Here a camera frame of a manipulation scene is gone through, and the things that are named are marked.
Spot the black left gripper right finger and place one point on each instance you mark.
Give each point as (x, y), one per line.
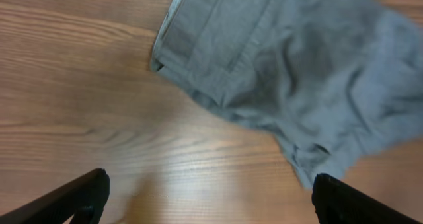
(338, 203)

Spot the grey shorts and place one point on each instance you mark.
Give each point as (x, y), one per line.
(332, 80)

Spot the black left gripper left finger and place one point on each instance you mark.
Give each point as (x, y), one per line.
(80, 201)

